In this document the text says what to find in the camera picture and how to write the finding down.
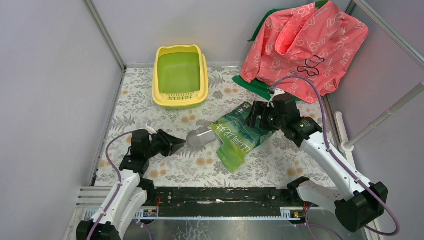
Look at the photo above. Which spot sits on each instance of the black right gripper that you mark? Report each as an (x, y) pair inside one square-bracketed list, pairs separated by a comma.
[(259, 114)]

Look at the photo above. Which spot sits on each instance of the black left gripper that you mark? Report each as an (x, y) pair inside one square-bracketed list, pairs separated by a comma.
[(162, 142)]

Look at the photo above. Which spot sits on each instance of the silver metal scoop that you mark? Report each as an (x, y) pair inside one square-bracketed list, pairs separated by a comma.
[(201, 137)]

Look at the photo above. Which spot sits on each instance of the green litter bag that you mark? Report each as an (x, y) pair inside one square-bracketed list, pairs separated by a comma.
[(237, 138)]

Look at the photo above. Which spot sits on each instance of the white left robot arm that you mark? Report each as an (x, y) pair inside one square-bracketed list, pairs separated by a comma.
[(131, 190)]

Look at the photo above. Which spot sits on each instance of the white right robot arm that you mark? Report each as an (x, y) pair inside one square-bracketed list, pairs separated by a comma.
[(357, 201)]

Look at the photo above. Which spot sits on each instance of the yellow litter box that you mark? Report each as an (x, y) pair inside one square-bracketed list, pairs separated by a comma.
[(180, 77)]

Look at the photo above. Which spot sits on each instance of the green cloth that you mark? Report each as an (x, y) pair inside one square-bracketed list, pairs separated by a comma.
[(258, 86)]

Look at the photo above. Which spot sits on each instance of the floral table mat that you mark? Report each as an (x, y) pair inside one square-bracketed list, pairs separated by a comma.
[(275, 163)]

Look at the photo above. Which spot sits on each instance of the white metal pole stand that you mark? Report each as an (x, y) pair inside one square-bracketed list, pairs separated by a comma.
[(392, 149)]

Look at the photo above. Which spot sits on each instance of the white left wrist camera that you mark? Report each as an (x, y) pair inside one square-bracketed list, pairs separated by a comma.
[(150, 130)]

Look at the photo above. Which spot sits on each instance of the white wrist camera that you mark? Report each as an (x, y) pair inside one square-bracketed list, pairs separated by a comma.
[(274, 92), (150, 130)]

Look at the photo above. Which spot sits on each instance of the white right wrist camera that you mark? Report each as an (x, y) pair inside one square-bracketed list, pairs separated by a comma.
[(274, 92)]

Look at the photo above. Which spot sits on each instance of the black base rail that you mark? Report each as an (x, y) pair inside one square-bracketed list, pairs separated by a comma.
[(222, 203)]

